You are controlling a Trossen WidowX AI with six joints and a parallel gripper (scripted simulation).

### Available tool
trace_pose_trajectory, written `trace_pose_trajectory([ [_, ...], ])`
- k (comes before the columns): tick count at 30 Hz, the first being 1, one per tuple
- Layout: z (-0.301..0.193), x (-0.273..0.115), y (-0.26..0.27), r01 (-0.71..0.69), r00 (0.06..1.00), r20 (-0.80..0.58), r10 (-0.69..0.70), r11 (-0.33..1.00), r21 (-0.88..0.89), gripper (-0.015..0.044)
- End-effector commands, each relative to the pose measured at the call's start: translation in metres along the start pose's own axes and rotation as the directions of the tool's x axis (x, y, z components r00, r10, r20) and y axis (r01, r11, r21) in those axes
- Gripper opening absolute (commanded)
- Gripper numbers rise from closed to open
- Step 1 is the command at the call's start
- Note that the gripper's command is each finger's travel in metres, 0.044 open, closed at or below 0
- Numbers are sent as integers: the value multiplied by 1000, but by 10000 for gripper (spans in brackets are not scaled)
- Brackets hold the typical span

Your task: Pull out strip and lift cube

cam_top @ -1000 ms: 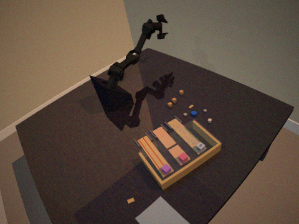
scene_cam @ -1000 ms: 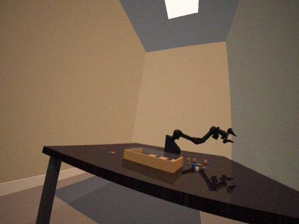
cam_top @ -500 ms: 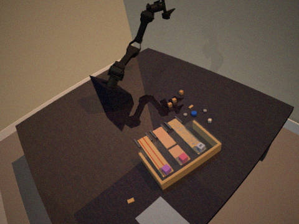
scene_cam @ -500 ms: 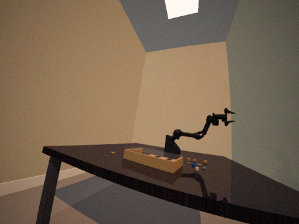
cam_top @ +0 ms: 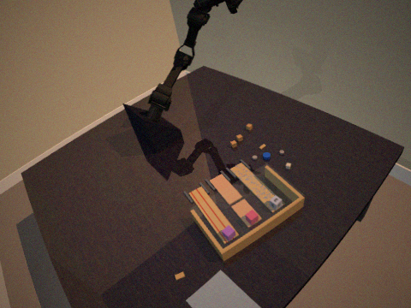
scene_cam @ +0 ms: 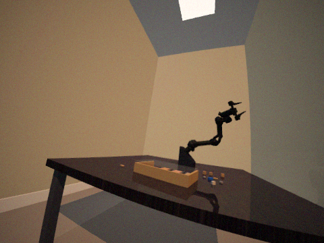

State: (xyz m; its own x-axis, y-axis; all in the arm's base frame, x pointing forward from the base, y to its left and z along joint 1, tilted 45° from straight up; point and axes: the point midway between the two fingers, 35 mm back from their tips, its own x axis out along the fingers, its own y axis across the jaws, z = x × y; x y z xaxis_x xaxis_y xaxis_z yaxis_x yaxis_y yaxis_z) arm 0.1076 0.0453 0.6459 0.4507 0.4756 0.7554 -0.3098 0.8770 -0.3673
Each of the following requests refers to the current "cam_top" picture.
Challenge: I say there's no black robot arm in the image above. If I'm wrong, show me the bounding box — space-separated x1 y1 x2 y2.
143 0 212 123

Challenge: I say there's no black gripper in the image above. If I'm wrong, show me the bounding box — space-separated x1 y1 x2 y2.
211 0 243 14

